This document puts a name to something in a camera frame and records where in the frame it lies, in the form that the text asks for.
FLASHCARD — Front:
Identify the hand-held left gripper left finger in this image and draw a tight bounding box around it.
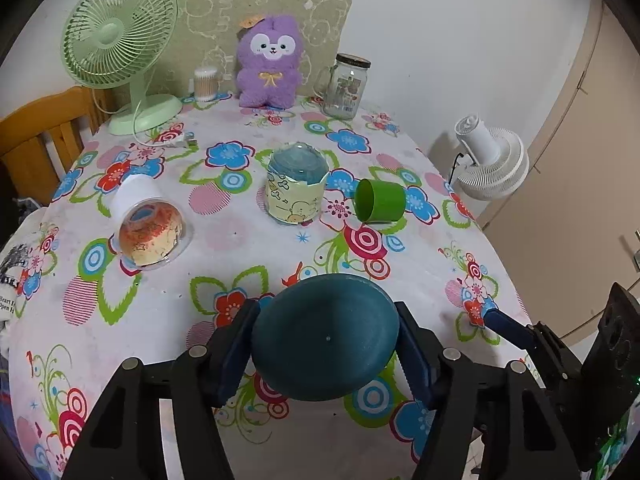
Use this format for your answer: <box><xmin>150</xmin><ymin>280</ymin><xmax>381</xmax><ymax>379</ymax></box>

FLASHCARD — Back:
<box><xmin>60</xmin><ymin>297</ymin><xmax>262</xmax><ymax>480</ymax></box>

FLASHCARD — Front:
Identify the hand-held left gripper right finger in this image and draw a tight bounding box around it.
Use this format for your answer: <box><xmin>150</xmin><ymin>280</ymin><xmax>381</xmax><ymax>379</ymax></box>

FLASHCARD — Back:
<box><xmin>392</xmin><ymin>301</ymin><xmax>577</xmax><ymax>480</ymax></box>

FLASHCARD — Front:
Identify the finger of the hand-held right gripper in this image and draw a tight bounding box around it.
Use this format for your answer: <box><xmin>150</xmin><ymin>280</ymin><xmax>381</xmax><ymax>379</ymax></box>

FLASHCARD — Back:
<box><xmin>481</xmin><ymin>307</ymin><xmax>593</xmax><ymax>413</ymax></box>

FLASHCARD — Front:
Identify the dark teal cup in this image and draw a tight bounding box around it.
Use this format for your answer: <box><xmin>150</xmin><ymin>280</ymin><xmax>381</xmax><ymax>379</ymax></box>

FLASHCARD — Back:
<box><xmin>251</xmin><ymin>274</ymin><xmax>400</xmax><ymax>402</ymax></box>

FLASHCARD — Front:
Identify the white cup with orange print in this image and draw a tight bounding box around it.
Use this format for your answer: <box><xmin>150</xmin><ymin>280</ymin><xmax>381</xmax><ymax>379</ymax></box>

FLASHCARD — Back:
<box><xmin>109</xmin><ymin>175</ymin><xmax>194</xmax><ymax>269</ymax></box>

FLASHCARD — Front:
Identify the green plastic cup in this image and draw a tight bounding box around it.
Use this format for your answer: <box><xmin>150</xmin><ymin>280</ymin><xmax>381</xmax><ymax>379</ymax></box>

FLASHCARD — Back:
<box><xmin>354</xmin><ymin>178</ymin><xmax>407</xmax><ymax>224</ymax></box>

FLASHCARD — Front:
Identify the clear cup with yellow sleeve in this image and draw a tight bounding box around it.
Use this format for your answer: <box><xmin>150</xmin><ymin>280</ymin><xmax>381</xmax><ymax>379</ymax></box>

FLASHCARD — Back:
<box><xmin>264</xmin><ymin>142</ymin><xmax>330</xmax><ymax>226</ymax></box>

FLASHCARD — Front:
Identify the floral tablecloth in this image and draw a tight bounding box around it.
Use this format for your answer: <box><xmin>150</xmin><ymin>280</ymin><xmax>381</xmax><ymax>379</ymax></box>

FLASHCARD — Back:
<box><xmin>9</xmin><ymin>92</ymin><xmax>547</xmax><ymax>480</ymax></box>

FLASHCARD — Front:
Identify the white floor fan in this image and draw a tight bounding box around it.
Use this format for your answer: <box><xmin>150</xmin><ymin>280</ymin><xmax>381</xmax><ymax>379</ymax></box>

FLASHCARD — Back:
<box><xmin>452</xmin><ymin>115</ymin><xmax>530</xmax><ymax>202</ymax></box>

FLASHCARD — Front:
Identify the beige wardrobe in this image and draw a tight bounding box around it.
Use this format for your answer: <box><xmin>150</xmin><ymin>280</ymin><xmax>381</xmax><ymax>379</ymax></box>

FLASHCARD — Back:
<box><xmin>477</xmin><ymin>0</ymin><xmax>640</xmax><ymax>348</ymax></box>

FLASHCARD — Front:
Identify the white printed cloth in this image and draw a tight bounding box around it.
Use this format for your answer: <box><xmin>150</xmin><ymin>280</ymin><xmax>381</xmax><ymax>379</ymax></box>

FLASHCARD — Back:
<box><xmin>0</xmin><ymin>207</ymin><xmax>53</xmax><ymax>361</ymax></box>

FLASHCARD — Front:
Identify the cotton swab container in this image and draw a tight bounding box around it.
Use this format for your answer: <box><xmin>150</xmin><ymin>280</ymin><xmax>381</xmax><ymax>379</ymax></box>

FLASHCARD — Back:
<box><xmin>193</xmin><ymin>66</ymin><xmax>224</xmax><ymax>103</ymax></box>

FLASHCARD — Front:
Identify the glass jar with dark lid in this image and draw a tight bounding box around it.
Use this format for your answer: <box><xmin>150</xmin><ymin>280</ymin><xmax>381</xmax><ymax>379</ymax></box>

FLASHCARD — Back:
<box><xmin>313</xmin><ymin>53</ymin><xmax>372</xmax><ymax>121</ymax></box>

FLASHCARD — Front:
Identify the purple plush toy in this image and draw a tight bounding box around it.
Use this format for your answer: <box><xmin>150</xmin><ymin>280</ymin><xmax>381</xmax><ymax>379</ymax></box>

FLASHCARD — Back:
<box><xmin>235</xmin><ymin>15</ymin><xmax>307</xmax><ymax>110</ymax></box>

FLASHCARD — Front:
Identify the wooden chair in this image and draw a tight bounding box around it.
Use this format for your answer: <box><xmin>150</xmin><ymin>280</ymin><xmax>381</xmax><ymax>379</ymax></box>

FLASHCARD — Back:
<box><xmin>0</xmin><ymin>85</ymin><xmax>119</xmax><ymax>207</ymax></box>

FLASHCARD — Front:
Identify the light green desk fan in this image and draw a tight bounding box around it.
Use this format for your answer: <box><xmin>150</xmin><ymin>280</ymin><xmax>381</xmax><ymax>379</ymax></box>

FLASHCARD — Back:
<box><xmin>61</xmin><ymin>0</ymin><xmax>184</xmax><ymax>137</ymax></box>

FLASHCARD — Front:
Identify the green fan power cable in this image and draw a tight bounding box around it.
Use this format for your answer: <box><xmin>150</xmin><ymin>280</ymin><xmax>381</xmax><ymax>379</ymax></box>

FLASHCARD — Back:
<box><xmin>132</xmin><ymin>102</ymin><xmax>199</xmax><ymax>151</ymax></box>

